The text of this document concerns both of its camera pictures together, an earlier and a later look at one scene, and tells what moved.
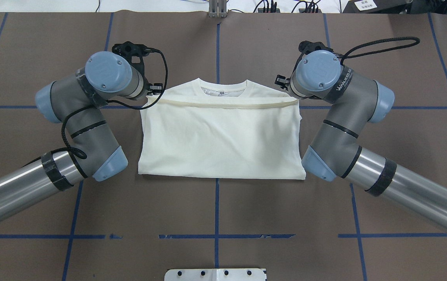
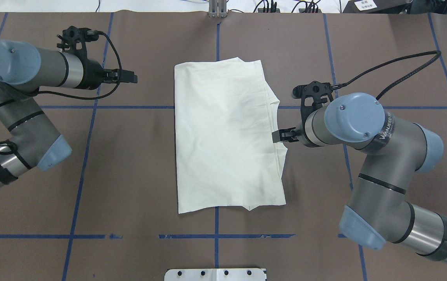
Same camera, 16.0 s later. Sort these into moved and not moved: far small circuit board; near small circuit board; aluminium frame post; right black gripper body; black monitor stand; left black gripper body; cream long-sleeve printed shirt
Moved: cream long-sleeve printed shirt; right black gripper body; left black gripper body
Not moved: far small circuit board; near small circuit board; aluminium frame post; black monitor stand
